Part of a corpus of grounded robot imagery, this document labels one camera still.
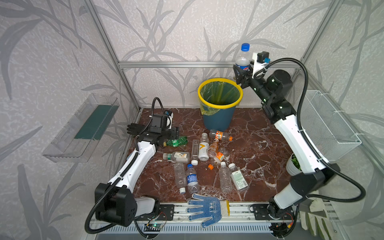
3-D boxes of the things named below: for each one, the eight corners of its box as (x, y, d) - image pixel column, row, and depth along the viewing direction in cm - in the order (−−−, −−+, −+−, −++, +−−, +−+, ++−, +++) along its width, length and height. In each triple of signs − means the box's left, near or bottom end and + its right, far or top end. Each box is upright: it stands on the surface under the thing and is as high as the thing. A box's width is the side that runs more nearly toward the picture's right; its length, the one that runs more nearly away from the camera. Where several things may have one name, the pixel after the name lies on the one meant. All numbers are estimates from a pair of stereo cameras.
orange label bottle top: (208, 139, 104) (208, 134, 100) (209, 133, 107) (210, 128, 103) (231, 143, 102) (232, 138, 98) (231, 136, 105) (233, 132, 101)
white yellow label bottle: (198, 161, 93) (198, 156, 88) (199, 136, 106) (199, 130, 101) (209, 161, 93) (209, 156, 88) (208, 136, 106) (208, 130, 101)
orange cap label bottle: (212, 172, 89) (212, 169, 84) (205, 165, 92) (205, 161, 87) (229, 155, 96) (231, 150, 92) (222, 148, 99) (223, 144, 95)
